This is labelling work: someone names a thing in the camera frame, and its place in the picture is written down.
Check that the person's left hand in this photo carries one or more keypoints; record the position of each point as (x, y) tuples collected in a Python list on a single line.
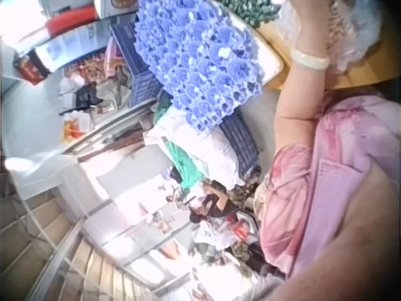
[(310, 28)]

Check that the clear plastic bag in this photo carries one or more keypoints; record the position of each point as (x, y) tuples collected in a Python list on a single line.
[(354, 34)]

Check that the heap of dark green eggs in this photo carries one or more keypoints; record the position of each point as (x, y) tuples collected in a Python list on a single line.
[(250, 11)]

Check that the wooden table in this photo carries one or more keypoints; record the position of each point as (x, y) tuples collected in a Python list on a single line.
[(360, 75)]

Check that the stack of blue egg trays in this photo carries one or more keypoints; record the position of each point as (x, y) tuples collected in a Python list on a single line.
[(200, 59)]

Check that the flat blue plastic crate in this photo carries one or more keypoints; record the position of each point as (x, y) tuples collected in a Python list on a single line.
[(241, 141)]

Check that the heap of white sacks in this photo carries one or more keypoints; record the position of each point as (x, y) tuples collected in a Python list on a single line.
[(213, 153)]

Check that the tall blue plastic crate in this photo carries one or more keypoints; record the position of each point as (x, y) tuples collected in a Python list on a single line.
[(138, 81)]

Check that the green cloth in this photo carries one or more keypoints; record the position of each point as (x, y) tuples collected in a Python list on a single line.
[(185, 166)]

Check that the black bag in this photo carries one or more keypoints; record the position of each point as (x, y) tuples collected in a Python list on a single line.
[(87, 95)]

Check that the glass display counter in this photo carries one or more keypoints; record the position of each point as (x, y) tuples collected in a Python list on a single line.
[(72, 44)]

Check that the orange and white plastic bag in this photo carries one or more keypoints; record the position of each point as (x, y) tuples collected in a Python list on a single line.
[(75, 127)]

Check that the red box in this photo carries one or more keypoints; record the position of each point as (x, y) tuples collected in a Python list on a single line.
[(29, 70)]

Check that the metal stair railing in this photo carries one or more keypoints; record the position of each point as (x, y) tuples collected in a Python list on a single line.
[(62, 238)]

